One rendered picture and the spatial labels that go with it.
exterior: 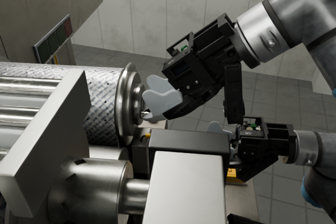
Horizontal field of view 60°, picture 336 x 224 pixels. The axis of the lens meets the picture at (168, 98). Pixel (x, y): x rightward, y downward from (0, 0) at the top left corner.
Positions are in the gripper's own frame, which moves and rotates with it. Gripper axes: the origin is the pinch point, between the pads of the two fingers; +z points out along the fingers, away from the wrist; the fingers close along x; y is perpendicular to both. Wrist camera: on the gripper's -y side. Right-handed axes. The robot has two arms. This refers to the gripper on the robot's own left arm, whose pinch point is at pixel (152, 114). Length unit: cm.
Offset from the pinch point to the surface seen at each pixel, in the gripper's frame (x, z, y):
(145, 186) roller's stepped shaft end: 22.9, -9.3, 6.5
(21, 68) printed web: -2.0, 13.3, 19.9
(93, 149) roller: 8.1, 7.0, 4.4
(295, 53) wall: -223, -17, -142
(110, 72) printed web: -2.2, 1.2, 9.9
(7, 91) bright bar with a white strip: 23.1, -8.1, 20.0
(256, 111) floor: -163, 31, -137
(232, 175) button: -14.7, 5.6, -36.9
